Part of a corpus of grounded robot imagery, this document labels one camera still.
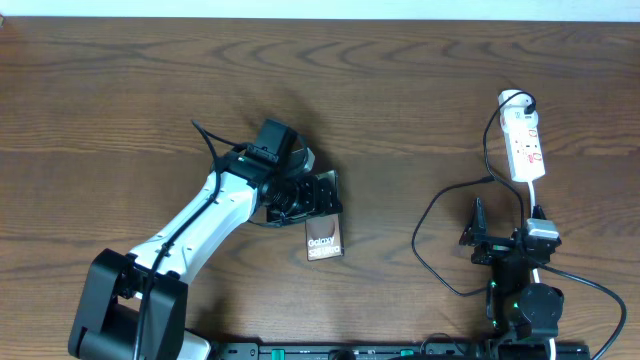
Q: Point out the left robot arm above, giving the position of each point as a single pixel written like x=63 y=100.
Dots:
x=133 y=305

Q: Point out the white power strip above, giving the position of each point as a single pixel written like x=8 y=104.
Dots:
x=519 y=120

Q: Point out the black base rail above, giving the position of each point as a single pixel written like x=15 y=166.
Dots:
x=438 y=349

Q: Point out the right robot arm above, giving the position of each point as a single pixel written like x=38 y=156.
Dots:
x=525 y=312

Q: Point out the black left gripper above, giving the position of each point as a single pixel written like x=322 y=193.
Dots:
x=316 y=204

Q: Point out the Samsung Galaxy smartphone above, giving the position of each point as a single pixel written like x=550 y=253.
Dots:
x=323 y=232

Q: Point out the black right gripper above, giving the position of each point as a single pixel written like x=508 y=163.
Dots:
x=475 y=234

